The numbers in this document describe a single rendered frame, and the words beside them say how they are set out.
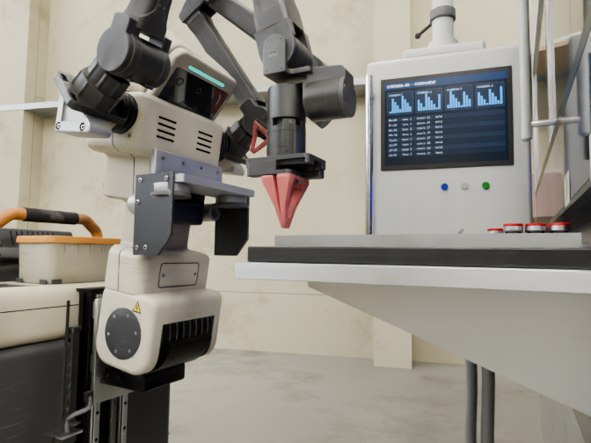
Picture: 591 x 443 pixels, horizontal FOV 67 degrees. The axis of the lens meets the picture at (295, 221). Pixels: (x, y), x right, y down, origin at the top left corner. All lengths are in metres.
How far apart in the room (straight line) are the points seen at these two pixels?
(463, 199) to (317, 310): 2.77
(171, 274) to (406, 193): 0.82
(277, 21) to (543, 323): 0.51
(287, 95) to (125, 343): 0.60
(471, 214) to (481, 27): 3.17
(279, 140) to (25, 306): 0.70
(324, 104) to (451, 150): 0.93
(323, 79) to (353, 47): 3.80
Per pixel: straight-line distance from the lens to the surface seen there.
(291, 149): 0.63
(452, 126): 1.52
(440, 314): 0.55
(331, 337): 4.09
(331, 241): 0.55
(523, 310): 0.55
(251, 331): 4.27
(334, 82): 0.63
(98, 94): 0.90
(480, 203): 1.48
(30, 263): 1.26
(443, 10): 1.73
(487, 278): 0.46
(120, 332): 1.00
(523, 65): 1.31
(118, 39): 0.86
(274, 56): 0.66
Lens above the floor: 0.89
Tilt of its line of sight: 4 degrees up
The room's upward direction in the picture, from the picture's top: 1 degrees clockwise
